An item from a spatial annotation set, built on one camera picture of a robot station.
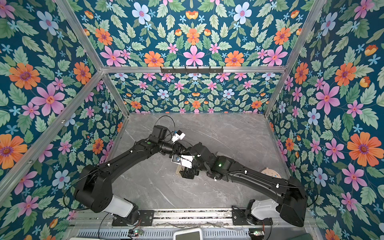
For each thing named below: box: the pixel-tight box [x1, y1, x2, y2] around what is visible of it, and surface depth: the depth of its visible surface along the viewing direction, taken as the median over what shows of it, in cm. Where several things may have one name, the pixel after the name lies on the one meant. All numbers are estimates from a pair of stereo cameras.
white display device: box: [173, 228, 203, 240], surface depth 67 cm
